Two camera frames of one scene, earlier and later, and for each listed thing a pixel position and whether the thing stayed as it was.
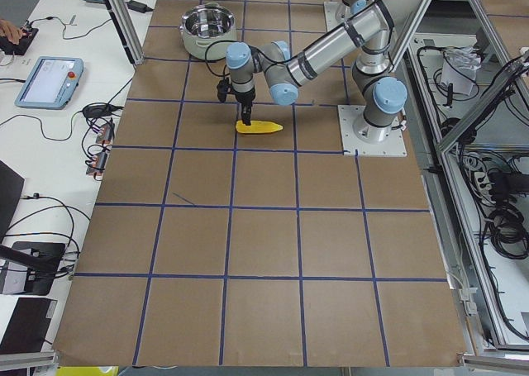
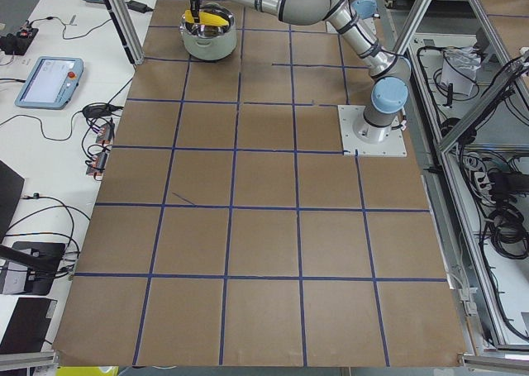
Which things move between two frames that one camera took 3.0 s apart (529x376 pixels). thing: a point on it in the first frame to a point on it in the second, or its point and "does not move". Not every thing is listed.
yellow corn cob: (257, 126) to (206, 18)
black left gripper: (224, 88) to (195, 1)
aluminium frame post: (121, 18) does not move
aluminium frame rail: (447, 142) does not move
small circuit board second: (98, 165) does not move
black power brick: (138, 7) does not move
